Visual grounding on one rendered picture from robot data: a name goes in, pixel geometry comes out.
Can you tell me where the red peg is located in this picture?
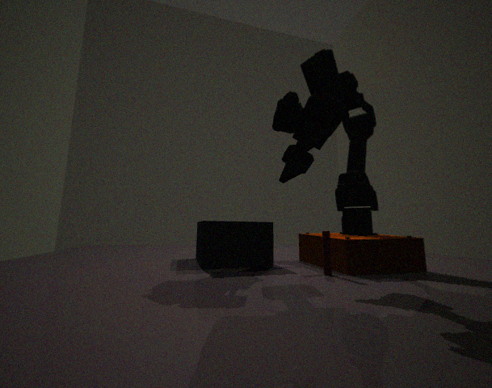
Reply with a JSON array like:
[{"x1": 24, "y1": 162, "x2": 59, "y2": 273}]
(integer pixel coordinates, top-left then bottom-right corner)
[{"x1": 322, "y1": 231, "x2": 332, "y2": 276}]

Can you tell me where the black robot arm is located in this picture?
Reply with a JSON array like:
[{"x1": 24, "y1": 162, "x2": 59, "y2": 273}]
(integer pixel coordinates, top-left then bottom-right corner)
[{"x1": 272, "y1": 49, "x2": 379, "y2": 235}]

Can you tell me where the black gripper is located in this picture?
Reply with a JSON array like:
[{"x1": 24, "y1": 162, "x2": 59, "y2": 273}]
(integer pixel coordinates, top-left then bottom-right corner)
[{"x1": 279, "y1": 91, "x2": 348, "y2": 183}]

